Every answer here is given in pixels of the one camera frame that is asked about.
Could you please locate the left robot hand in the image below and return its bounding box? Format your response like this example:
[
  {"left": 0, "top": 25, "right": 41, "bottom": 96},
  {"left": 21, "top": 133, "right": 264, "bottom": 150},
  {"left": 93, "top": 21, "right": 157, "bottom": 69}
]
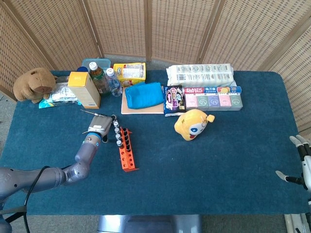
[{"left": 87, "top": 114, "right": 120, "bottom": 143}]

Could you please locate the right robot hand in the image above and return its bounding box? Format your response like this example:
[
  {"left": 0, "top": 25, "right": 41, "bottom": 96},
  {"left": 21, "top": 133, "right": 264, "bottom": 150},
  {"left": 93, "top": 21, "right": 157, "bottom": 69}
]
[{"left": 276, "top": 135, "right": 311, "bottom": 192}]

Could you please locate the orange screwdriver holder rack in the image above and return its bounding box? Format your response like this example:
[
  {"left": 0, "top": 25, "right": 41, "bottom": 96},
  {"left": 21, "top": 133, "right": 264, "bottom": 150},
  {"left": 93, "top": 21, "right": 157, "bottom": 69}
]
[{"left": 118, "top": 128, "right": 139, "bottom": 173}]

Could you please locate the tall tan carton box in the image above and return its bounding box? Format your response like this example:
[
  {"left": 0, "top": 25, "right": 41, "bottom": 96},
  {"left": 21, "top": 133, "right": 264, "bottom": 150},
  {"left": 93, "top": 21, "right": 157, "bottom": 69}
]
[{"left": 67, "top": 71, "right": 101, "bottom": 109}]

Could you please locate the clear water bottle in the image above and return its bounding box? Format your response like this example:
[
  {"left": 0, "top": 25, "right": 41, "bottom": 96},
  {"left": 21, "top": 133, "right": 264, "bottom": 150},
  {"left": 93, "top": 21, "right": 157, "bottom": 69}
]
[{"left": 105, "top": 67, "right": 123, "bottom": 97}]

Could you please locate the green tea bottle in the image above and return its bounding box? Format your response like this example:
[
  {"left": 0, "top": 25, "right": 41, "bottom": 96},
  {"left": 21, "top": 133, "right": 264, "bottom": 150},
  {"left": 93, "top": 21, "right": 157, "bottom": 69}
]
[{"left": 88, "top": 62, "right": 111, "bottom": 96}]

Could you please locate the tan flat board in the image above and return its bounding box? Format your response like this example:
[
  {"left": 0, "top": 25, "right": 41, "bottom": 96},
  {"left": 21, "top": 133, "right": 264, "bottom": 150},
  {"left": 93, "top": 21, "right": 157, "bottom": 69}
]
[{"left": 121, "top": 86, "right": 165, "bottom": 115}]

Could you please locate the silver teal wipes package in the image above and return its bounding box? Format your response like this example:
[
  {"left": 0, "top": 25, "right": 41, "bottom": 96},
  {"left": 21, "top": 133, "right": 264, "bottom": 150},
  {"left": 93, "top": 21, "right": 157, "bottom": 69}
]
[{"left": 38, "top": 82, "right": 82, "bottom": 109}]

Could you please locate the blue fabric pouch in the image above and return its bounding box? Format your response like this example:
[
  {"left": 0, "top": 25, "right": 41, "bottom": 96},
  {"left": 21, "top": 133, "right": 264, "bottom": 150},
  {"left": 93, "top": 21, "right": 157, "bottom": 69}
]
[{"left": 124, "top": 82, "right": 164, "bottom": 110}]

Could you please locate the white grey floor stand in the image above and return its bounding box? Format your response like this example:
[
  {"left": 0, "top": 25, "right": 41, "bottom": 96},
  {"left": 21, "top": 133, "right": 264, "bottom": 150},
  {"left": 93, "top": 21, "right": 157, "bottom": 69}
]
[{"left": 284, "top": 213, "right": 311, "bottom": 233}]

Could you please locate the yellow snack bag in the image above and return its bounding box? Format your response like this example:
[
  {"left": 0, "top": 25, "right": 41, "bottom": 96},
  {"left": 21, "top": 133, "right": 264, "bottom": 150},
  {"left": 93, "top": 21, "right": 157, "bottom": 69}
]
[{"left": 113, "top": 62, "right": 147, "bottom": 87}]

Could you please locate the blue plastic container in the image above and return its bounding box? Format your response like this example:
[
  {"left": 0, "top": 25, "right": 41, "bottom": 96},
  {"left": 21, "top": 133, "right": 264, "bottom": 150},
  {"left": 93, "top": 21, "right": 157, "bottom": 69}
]
[{"left": 81, "top": 58, "right": 112, "bottom": 73}]

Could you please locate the brown capybara plush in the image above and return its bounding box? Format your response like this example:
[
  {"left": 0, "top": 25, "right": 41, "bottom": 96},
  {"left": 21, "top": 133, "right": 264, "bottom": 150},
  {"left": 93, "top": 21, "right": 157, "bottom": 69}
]
[{"left": 12, "top": 67, "right": 58, "bottom": 104}]

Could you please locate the dark blue pad package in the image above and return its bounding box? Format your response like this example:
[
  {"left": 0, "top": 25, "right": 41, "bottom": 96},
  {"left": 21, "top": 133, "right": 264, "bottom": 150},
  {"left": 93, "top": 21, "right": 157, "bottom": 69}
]
[{"left": 163, "top": 84, "right": 187, "bottom": 117}]

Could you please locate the yellow plush toy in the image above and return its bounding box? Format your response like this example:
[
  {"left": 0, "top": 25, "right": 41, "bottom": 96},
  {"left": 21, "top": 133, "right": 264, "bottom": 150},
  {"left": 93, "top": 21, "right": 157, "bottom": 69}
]
[{"left": 173, "top": 109, "right": 216, "bottom": 142}]

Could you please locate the plastic food wrap box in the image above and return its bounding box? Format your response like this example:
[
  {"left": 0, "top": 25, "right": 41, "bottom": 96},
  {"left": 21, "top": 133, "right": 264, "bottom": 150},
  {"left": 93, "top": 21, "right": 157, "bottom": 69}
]
[{"left": 182, "top": 86, "right": 242, "bottom": 95}]

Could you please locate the blue table carpet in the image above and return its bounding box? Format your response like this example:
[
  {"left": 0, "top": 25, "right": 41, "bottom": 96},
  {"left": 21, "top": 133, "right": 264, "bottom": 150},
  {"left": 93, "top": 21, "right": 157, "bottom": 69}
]
[{"left": 0, "top": 70, "right": 309, "bottom": 216}]

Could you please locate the grey robot torso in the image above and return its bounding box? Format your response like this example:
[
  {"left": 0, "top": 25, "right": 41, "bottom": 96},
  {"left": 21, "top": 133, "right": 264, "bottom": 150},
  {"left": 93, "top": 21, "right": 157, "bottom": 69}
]
[{"left": 97, "top": 214, "right": 203, "bottom": 233}]

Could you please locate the pastel tissue multipack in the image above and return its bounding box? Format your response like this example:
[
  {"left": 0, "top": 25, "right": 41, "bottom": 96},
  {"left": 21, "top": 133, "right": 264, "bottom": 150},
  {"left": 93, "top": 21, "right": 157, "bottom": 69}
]
[{"left": 184, "top": 93, "right": 243, "bottom": 112}]

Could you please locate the large white tissue pack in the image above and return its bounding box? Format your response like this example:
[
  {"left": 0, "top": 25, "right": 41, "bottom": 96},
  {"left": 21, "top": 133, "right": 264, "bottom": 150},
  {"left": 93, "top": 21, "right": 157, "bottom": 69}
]
[{"left": 166, "top": 63, "right": 237, "bottom": 87}]

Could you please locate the woven folding screen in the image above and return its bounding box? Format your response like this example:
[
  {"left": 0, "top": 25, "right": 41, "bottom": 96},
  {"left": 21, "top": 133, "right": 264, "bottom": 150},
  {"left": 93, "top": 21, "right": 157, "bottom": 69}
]
[{"left": 0, "top": 0, "right": 311, "bottom": 136}]

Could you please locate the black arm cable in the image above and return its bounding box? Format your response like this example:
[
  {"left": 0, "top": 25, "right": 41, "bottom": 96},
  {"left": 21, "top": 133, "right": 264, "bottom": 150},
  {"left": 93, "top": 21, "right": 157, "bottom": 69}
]
[{"left": 0, "top": 166, "right": 51, "bottom": 233}]

